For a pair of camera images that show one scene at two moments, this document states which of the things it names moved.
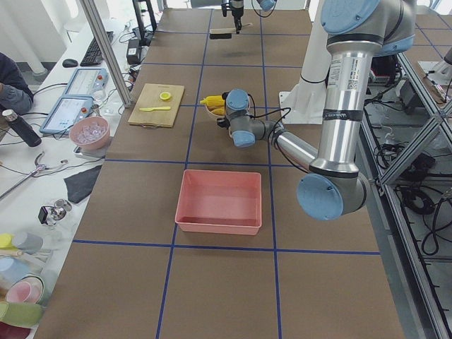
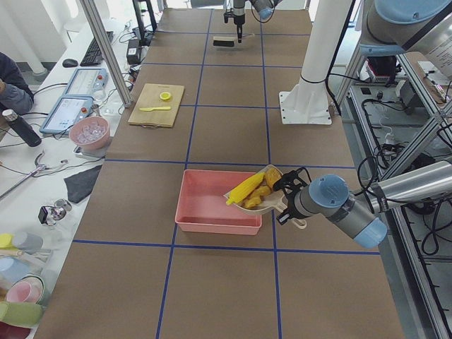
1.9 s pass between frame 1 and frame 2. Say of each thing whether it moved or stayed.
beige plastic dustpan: moved
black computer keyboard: stayed
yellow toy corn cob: moved
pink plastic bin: stayed
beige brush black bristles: moved
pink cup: stayed
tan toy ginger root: moved
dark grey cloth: stayed
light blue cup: stayed
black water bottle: stayed
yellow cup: stayed
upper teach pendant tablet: stayed
